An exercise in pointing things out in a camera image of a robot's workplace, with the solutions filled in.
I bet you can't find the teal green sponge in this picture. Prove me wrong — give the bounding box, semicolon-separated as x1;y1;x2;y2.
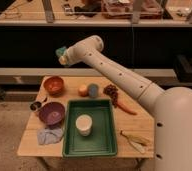
55;46;67;58

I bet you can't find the small metal measuring cup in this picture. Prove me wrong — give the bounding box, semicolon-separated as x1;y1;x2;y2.
30;99;47;111

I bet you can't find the blue grey round can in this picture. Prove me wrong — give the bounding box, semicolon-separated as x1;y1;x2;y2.
88;84;99;98

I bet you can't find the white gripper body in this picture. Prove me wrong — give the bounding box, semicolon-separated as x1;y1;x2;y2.
59;48;72;66

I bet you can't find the white cup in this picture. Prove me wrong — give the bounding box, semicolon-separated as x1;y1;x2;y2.
75;114;93;136

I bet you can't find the purple bowl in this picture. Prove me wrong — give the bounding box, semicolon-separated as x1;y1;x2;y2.
38;102;65;126

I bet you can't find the grey blue cloth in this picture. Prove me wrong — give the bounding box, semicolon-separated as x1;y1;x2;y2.
37;128;64;145

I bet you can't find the red yellow apple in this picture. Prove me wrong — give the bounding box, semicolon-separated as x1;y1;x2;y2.
78;84;89;97

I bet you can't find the orange carrot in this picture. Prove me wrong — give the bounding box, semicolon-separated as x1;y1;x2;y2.
117;101;137;115

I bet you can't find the red bowl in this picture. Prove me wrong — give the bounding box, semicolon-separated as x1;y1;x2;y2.
43;76;64;95

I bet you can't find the green plastic tray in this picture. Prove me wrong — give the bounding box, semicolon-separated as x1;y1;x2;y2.
62;99;117;157

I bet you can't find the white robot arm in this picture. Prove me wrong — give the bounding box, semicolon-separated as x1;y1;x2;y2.
56;35;192;171

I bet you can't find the wooden table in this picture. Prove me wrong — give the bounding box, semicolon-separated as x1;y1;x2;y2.
17;77;154;158

